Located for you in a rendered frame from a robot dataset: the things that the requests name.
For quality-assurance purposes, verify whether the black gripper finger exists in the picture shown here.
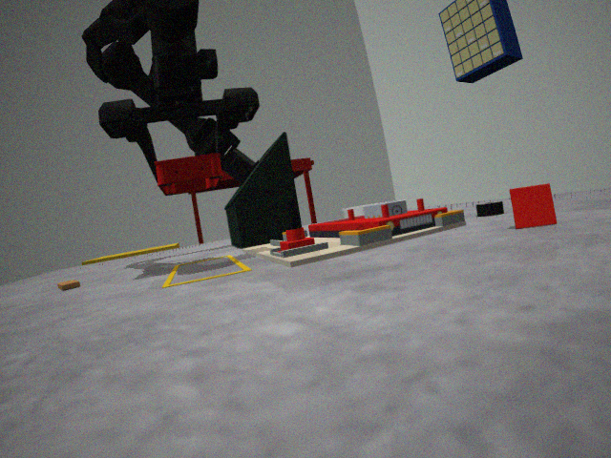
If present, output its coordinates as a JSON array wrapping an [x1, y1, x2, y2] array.
[[215, 109, 242, 170], [119, 120, 158, 182]]

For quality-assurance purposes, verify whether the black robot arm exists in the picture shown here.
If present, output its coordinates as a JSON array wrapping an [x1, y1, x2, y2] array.
[[82, 0, 259, 186]]

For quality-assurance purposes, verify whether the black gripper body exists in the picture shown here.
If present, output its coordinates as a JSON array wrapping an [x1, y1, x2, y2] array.
[[98, 87, 260, 138]]

